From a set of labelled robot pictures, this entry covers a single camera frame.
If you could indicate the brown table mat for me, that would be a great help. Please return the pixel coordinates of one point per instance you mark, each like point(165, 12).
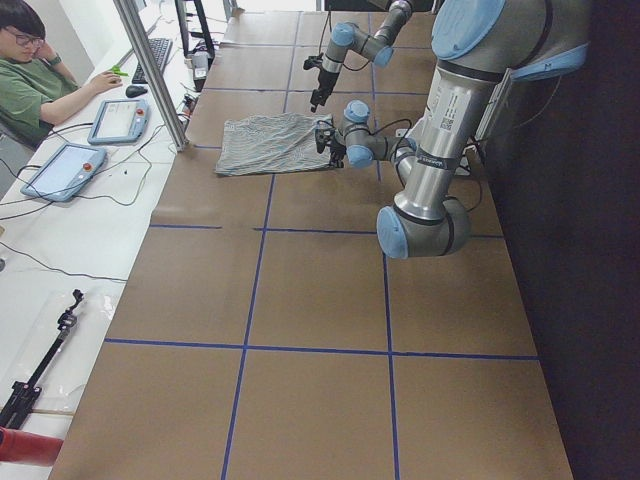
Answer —
point(264, 335)

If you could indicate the aluminium frame post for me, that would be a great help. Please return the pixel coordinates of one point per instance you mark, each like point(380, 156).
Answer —
point(137, 35)

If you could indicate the far teach pendant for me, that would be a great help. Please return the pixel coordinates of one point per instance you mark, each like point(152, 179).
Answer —
point(121, 121)

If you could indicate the clear plastic sheet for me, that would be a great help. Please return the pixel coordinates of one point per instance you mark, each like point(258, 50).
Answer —
point(66, 375)

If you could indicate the red cylinder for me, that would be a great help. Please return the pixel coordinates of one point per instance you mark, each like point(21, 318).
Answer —
point(27, 448)

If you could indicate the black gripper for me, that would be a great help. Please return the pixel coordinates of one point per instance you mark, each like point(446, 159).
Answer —
point(335, 148)
point(324, 80)

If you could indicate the black computer mouse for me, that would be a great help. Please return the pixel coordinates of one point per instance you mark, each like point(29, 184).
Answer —
point(134, 91)

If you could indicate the near teach pendant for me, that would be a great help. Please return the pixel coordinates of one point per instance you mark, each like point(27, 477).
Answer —
point(65, 173)

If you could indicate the black monitor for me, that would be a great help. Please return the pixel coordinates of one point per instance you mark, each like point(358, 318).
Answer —
point(194, 30)

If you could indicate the navy white striped polo shirt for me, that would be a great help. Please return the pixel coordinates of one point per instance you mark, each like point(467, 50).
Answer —
point(283, 143)

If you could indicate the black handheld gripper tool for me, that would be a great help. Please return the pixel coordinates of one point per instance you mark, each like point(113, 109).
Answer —
point(25, 393)

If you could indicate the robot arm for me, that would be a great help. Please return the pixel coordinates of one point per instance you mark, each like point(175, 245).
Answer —
point(376, 48)
point(476, 45)

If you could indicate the teach pendant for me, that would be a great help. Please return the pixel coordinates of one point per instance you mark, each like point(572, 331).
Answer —
point(121, 121)
point(65, 173)

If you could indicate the person in green shirt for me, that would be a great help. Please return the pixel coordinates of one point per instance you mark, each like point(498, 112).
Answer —
point(38, 91)

